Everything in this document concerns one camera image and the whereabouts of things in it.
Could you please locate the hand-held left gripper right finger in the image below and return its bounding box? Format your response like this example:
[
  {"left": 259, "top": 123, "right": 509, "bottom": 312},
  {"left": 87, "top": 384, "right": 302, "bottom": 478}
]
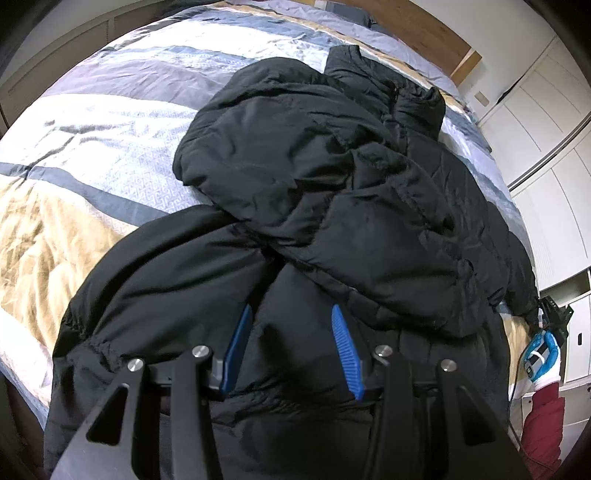
[{"left": 331, "top": 305, "right": 534, "bottom": 480}]

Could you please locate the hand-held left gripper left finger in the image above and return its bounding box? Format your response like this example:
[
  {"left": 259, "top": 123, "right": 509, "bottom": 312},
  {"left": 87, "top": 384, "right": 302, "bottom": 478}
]
[{"left": 50, "top": 304, "right": 254, "bottom": 480}]

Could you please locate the black puffer jacket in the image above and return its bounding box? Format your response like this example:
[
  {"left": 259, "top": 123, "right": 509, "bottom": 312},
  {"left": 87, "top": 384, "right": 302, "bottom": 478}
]
[{"left": 44, "top": 45, "right": 541, "bottom": 480}]

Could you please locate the person's right hand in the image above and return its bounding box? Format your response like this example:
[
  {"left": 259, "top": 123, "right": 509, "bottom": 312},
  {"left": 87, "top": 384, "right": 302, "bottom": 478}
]
[{"left": 522, "top": 329, "right": 562, "bottom": 384}]

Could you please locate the white wardrobe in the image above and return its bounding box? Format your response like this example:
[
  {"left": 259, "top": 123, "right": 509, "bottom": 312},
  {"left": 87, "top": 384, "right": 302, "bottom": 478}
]
[{"left": 475, "top": 37, "right": 591, "bottom": 425}]

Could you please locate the striped duvet cover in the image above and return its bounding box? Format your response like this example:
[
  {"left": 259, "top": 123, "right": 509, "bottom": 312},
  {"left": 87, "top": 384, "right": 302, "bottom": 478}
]
[{"left": 0, "top": 0, "right": 539, "bottom": 416}]

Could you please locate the lilac pillow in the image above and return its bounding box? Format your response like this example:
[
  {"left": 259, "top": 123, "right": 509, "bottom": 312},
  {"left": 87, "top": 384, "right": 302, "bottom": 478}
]
[{"left": 369, "top": 21, "right": 465, "bottom": 100}]

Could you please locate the wooden headboard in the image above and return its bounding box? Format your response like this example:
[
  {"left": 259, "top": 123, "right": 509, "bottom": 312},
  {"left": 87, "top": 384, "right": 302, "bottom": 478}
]
[{"left": 342, "top": 0, "right": 482, "bottom": 86}]

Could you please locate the dark grey pillow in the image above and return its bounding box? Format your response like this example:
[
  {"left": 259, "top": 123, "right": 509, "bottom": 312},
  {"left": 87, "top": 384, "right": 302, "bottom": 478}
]
[{"left": 323, "top": 0, "right": 377, "bottom": 29}]

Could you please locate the beige panelled cabinet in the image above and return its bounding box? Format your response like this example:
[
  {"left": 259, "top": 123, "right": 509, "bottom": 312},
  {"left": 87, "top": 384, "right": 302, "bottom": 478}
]
[{"left": 0, "top": 0, "right": 185, "bottom": 125}]

